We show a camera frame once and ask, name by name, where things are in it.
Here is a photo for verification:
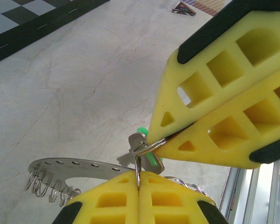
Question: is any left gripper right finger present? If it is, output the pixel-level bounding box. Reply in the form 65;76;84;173
139;171;230;224

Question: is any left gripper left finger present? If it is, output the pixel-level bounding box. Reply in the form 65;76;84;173
51;171;140;224

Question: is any key with green tag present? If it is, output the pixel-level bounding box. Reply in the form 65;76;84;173
116;126;172;175

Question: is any black and red triangle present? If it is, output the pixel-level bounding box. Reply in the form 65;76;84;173
171;1;196;16

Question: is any black and grey chessboard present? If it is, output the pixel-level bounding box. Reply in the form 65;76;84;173
0;0;110;67

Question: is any aluminium mounting rail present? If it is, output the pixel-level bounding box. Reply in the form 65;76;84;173
220;161;280;224

